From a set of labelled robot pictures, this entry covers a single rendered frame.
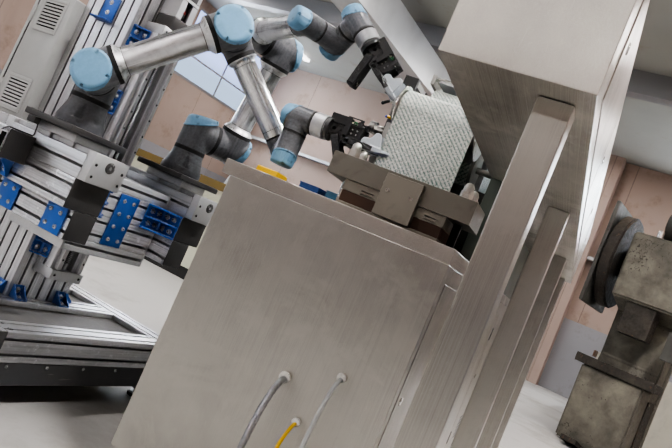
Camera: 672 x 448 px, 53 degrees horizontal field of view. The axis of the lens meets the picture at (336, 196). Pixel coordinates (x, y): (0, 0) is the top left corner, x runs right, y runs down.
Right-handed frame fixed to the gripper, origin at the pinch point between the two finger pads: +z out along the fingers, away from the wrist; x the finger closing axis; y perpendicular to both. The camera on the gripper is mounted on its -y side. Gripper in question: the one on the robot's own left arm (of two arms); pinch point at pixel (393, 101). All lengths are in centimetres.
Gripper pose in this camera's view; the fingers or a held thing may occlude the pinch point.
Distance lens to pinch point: 207.3
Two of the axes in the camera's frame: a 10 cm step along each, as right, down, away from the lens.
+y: 8.6, -4.8, -1.8
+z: 4.1, 8.5, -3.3
